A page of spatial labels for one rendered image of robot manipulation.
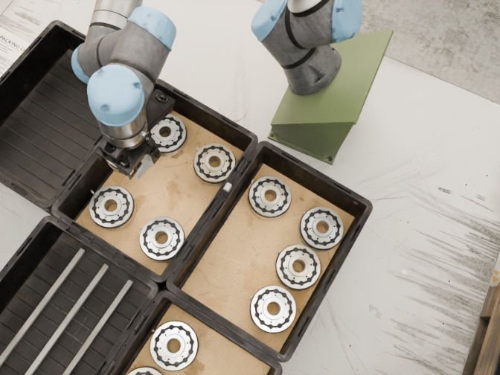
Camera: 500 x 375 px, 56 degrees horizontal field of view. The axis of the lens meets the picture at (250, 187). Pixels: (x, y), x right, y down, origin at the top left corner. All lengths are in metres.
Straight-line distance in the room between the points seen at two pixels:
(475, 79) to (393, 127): 1.14
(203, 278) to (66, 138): 0.49
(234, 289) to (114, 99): 0.58
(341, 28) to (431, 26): 1.59
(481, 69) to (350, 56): 1.39
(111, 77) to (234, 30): 0.88
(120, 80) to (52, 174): 0.60
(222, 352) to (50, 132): 0.68
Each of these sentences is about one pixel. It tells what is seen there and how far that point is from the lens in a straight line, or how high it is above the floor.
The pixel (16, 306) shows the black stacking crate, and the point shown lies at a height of 0.83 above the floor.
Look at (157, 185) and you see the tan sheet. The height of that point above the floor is 0.83.
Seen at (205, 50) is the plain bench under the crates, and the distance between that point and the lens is 1.49.
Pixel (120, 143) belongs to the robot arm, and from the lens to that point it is 0.79.
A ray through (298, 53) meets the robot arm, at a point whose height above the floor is 0.96.
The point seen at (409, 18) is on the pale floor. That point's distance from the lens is 2.60.
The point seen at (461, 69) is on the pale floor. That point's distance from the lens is 2.54.
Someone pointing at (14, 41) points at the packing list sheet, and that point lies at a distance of 1.63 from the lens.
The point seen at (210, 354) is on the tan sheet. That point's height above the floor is 0.83.
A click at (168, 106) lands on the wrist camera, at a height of 1.14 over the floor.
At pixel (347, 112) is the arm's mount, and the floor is 0.95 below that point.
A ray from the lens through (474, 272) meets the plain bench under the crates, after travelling 1.40.
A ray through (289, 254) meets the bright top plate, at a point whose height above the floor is 0.86.
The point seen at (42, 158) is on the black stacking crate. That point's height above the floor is 0.83.
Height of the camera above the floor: 1.93
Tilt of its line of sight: 72 degrees down
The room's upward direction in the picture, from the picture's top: 8 degrees clockwise
